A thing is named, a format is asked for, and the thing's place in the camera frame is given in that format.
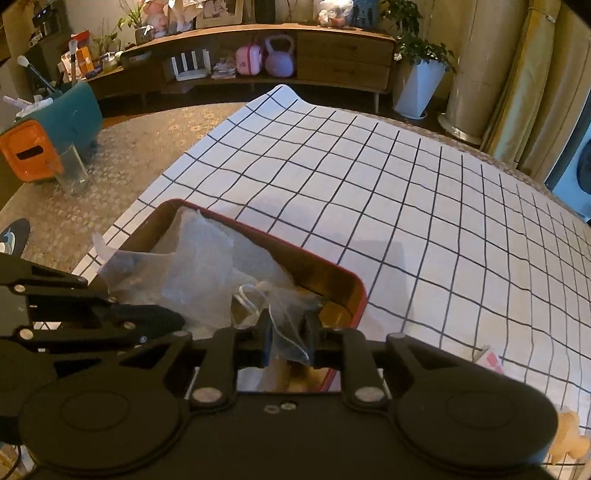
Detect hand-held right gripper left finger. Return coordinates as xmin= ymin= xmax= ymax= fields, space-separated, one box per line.
xmin=54 ymin=310 xmax=274 ymax=412

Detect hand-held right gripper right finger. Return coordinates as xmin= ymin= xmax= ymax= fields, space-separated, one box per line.
xmin=302 ymin=311 xmax=478 ymax=411

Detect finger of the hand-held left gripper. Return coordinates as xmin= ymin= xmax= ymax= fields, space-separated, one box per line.
xmin=0 ymin=342 xmax=112 ymax=417
xmin=0 ymin=254 xmax=186 ymax=346

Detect sheer drawstring pouch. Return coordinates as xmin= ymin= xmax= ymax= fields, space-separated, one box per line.
xmin=238 ymin=278 xmax=327 ymax=368

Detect red box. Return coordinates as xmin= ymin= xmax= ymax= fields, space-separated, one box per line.
xmin=90 ymin=198 xmax=369 ymax=398

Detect white plastic bag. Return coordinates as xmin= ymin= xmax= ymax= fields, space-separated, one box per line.
xmin=92 ymin=207 xmax=297 ymax=334

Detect clear drinking glass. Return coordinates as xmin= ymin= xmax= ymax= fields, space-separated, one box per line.
xmin=55 ymin=143 xmax=91 ymax=197

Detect white black checkered cloth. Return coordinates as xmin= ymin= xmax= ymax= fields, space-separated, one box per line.
xmin=69 ymin=83 xmax=591 ymax=468

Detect pink white card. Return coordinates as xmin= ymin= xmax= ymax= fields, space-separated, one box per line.
xmin=471 ymin=344 xmax=507 ymax=376

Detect orange lidded box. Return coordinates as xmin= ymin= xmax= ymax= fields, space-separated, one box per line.
xmin=0 ymin=119 xmax=62 ymax=184

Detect teal storage box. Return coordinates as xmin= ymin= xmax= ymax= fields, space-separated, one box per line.
xmin=34 ymin=80 xmax=103 ymax=151

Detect white router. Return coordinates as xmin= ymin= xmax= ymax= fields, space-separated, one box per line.
xmin=169 ymin=51 xmax=212 ymax=82

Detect stack of booklets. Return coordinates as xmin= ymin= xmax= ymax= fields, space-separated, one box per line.
xmin=211 ymin=57 xmax=238 ymax=79

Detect small orange box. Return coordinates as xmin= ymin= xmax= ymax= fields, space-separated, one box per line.
xmin=73 ymin=45 xmax=93 ymax=77

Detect yellow rubber toy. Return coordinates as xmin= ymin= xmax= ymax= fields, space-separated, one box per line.
xmin=551 ymin=408 xmax=591 ymax=468

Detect pink toy case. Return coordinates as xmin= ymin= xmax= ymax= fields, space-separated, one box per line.
xmin=235 ymin=42 xmax=267 ymax=75

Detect green plant white pot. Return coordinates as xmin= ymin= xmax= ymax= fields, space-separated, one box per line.
xmin=380 ymin=0 xmax=459 ymax=121

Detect pink kettlebell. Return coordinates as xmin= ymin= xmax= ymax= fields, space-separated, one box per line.
xmin=263 ymin=35 xmax=297 ymax=77

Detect wooden sideboard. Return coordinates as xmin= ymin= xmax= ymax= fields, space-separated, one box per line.
xmin=85 ymin=21 xmax=399 ymax=114

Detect small potted plant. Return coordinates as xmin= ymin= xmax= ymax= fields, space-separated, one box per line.
xmin=117 ymin=4 xmax=154 ymax=45

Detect pink doll figure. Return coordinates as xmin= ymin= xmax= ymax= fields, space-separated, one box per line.
xmin=140 ymin=0 xmax=186 ymax=38

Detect white washing machine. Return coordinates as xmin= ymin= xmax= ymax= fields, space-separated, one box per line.
xmin=546 ymin=137 xmax=591 ymax=223

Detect beige covered standing cylinder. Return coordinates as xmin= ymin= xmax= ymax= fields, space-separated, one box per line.
xmin=437 ymin=0 xmax=537 ymax=145

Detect clear bag on sideboard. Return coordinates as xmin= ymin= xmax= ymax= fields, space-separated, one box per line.
xmin=318 ymin=0 xmax=355 ymax=27

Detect blue container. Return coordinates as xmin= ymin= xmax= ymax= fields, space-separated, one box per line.
xmin=353 ymin=0 xmax=382 ymax=27

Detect beige curtains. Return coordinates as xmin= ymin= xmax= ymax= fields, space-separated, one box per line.
xmin=488 ymin=0 xmax=591 ymax=182

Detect picture frame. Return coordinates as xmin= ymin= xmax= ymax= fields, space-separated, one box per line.
xmin=196 ymin=0 xmax=245 ymax=29

